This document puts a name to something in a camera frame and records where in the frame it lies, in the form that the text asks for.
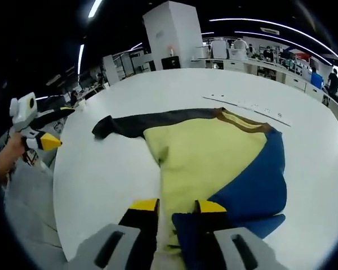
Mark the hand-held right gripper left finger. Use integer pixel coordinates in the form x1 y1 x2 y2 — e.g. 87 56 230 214
70 198 162 270

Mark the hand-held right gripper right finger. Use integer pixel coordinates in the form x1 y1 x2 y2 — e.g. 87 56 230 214
194 199 288 270

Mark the yellow garment with dark sleeves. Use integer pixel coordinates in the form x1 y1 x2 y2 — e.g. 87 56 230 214
92 106 288 270

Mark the white template strip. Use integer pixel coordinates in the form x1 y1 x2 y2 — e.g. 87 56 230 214
202 93 292 128

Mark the person's left hand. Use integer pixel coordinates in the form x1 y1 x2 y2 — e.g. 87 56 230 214
1 131 26 173

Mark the short ceiling light strip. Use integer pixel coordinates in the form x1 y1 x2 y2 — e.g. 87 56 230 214
77 44 85 76
88 0 103 19

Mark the black cabinet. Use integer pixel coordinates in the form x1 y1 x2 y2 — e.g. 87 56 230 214
161 56 181 70

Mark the white square column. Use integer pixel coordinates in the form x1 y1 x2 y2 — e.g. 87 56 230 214
143 0 204 71

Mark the white appliance box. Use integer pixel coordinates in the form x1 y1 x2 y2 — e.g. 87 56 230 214
211 40 228 60

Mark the long white counter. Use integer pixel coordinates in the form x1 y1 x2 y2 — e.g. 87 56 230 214
190 57 329 100

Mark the long curved ceiling light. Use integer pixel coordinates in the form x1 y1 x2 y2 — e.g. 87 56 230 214
209 17 338 65

